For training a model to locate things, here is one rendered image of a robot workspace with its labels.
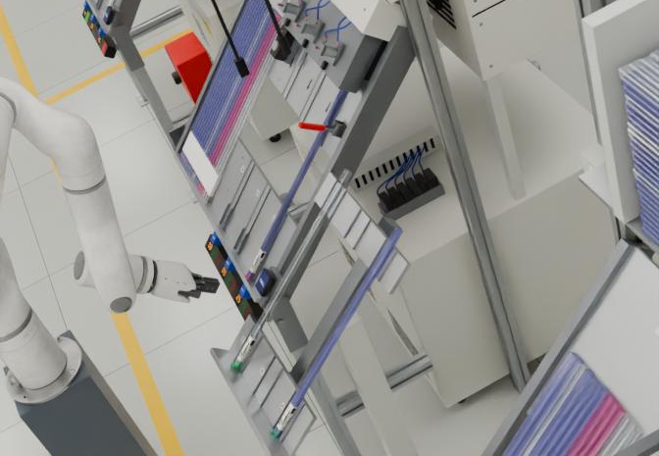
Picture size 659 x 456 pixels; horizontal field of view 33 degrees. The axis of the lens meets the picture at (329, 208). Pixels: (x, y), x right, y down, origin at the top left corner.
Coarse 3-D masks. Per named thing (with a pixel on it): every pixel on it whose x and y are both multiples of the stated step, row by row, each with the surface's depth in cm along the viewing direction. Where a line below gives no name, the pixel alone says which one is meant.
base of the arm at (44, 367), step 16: (32, 320) 244; (16, 336) 241; (32, 336) 244; (48, 336) 250; (0, 352) 244; (16, 352) 243; (32, 352) 245; (48, 352) 249; (64, 352) 257; (80, 352) 257; (16, 368) 247; (32, 368) 248; (48, 368) 250; (64, 368) 254; (80, 368) 254; (16, 384) 255; (32, 384) 251; (48, 384) 252; (64, 384) 251; (16, 400) 252; (32, 400) 250; (48, 400) 250
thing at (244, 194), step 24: (240, 144) 272; (240, 168) 270; (216, 192) 279; (240, 192) 268; (264, 192) 259; (240, 216) 266; (264, 216) 257; (288, 216) 248; (240, 240) 264; (288, 240) 246; (264, 264) 253
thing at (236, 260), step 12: (180, 168) 293; (192, 180) 288; (204, 204) 279; (216, 216) 276; (216, 228) 271; (228, 240) 267; (228, 252) 263; (240, 264) 260; (240, 276) 257; (252, 288) 252
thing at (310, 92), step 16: (272, 0) 272; (288, 0) 265; (304, 64) 253; (272, 80) 265; (288, 80) 258; (304, 80) 252; (320, 80) 246; (288, 96) 257; (304, 96) 251; (320, 96) 245; (352, 96) 235; (304, 112) 250; (320, 112) 244; (352, 112) 234; (336, 144) 236
